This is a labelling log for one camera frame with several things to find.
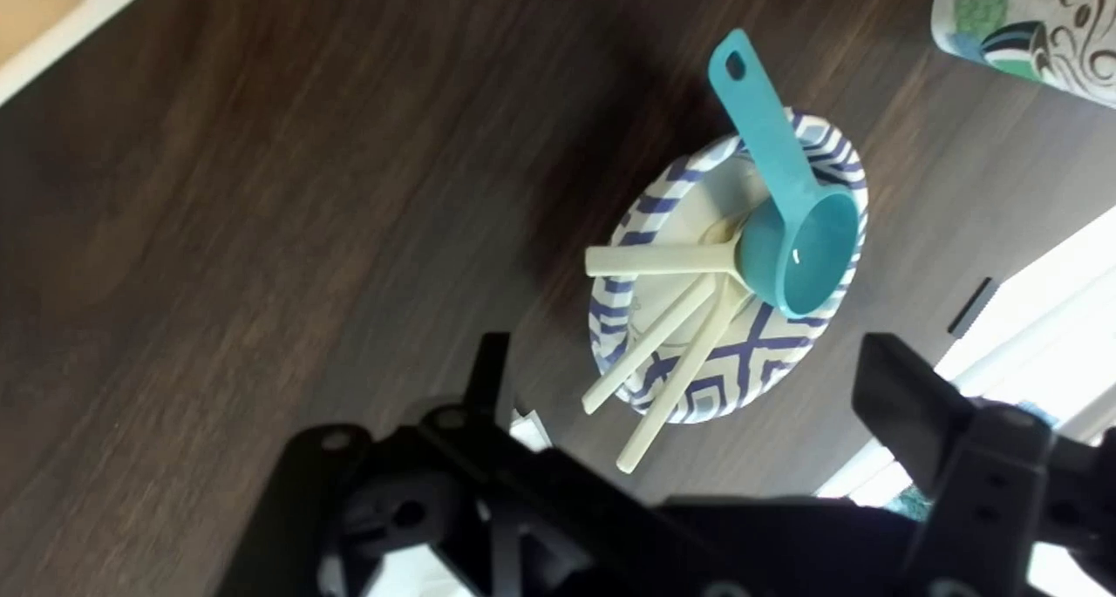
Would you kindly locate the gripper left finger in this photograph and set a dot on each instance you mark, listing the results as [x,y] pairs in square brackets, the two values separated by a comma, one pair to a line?
[488,492]

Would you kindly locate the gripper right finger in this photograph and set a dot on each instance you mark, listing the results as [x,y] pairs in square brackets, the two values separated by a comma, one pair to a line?
[985,484]

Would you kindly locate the white plastic spoon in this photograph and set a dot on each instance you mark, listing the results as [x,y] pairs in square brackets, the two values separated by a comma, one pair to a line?
[649,342]
[654,260]
[680,379]

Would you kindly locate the blue patterned paper bowl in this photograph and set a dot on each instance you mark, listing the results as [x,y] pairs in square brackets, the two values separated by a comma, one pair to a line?
[750,366]

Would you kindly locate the white paper scrap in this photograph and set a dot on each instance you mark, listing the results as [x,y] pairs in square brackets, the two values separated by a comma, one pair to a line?
[528,430]

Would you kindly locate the small black bar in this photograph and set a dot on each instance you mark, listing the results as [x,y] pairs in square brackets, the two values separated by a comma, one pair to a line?
[973,308]

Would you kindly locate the teal plastic measuring scoop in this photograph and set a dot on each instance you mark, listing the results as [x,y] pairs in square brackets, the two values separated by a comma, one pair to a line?
[806,248]

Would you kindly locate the patterned paper cup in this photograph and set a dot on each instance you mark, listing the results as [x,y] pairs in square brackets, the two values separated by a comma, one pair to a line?
[1037,26]

